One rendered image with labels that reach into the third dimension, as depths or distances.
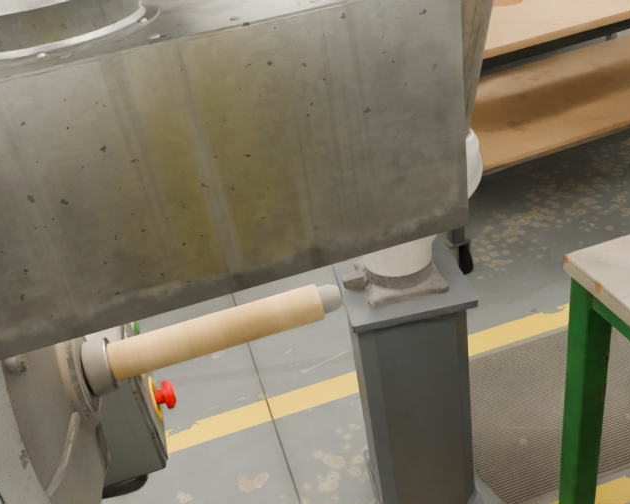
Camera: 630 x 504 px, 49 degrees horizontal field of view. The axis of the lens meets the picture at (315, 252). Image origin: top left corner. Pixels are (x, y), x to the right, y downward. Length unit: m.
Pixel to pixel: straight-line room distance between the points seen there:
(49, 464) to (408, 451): 1.33
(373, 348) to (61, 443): 1.07
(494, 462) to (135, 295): 1.78
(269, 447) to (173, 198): 1.89
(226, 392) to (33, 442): 1.95
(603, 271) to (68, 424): 0.88
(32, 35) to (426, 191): 0.22
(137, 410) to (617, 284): 0.74
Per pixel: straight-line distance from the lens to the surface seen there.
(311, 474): 2.11
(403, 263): 1.46
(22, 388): 0.50
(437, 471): 1.85
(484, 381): 2.32
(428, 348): 1.56
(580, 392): 1.35
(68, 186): 0.35
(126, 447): 0.93
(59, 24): 0.36
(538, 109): 3.14
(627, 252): 1.24
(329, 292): 0.59
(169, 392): 0.96
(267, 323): 0.58
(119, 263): 0.37
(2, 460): 0.50
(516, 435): 2.16
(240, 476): 2.16
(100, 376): 0.58
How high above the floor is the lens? 1.60
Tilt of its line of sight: 32 degrees down
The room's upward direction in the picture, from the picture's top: 10 degrees counter-clockwise
